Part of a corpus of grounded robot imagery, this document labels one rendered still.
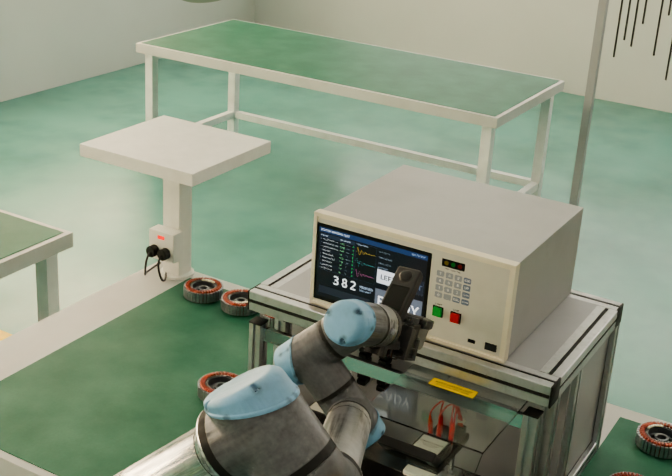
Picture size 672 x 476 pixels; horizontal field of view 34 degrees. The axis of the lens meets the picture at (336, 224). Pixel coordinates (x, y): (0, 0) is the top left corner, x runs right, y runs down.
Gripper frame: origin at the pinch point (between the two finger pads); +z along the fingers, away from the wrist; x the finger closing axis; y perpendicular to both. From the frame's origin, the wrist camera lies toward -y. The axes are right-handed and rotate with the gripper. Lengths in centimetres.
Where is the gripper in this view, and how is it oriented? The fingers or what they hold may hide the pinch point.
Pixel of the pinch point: (425, 319)
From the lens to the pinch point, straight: 211.6
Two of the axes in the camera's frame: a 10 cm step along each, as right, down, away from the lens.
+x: 8.6, 2.4, -4.5
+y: -2.7, 9.6, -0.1
